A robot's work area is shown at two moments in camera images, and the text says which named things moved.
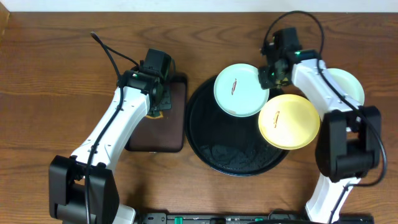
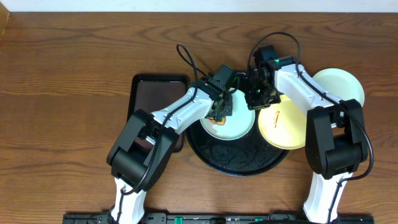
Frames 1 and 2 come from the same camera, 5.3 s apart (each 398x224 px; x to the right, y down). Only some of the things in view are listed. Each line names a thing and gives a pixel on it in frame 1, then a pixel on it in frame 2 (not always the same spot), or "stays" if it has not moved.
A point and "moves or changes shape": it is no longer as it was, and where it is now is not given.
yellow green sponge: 161,116 moves or changes shape
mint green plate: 349,84 stays
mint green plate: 238,91 moves or changes shape
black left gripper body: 165,101 → 222,111
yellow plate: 288,122 stays
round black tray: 228,144 stays
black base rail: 252,218 stays
